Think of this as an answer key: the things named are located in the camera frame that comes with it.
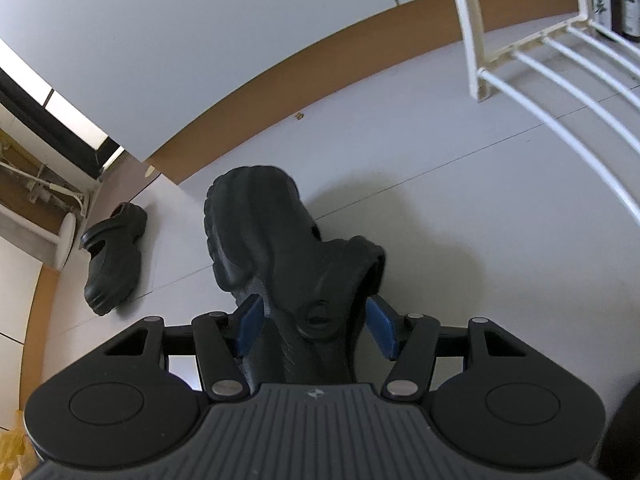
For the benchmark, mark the black-framed glass door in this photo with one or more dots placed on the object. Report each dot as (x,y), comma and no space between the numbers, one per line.
(30,105)

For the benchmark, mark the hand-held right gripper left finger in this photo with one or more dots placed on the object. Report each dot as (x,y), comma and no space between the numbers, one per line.
(250,327)

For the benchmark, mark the white standing fan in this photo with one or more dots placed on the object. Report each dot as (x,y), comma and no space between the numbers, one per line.
(67,240)

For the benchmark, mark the white metal shoe rack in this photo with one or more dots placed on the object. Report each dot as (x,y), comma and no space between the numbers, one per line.
(470,35)

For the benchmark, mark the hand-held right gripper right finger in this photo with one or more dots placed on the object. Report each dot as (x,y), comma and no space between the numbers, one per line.
(382,330)

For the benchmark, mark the glossy black chunky clog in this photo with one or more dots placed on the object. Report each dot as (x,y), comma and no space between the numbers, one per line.
(280,260)
(112,265)

